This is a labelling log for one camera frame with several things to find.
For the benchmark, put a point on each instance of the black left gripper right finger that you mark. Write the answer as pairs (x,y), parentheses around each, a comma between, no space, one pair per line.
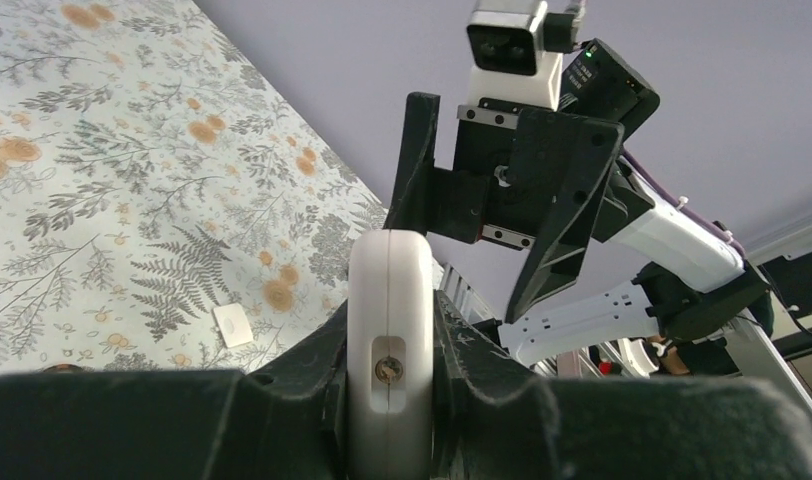
(496,419)

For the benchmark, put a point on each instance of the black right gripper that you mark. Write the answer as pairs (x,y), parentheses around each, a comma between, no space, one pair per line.
(521,175)

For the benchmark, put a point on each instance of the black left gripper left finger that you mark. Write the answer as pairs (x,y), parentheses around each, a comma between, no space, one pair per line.
(282,421)

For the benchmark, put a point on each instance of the white battery cover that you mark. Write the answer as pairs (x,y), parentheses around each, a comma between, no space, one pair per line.
(233,325)

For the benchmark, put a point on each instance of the white red remote control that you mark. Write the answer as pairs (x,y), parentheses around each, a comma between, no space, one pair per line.
(390,356)

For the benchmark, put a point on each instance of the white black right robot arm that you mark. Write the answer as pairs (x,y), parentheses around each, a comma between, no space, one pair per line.
(696,280)

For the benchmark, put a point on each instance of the small round tape roll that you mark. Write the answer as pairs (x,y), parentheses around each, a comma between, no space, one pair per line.
(63,368)

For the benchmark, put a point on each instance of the floral table mat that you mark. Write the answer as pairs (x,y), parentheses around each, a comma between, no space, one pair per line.
(148,174)

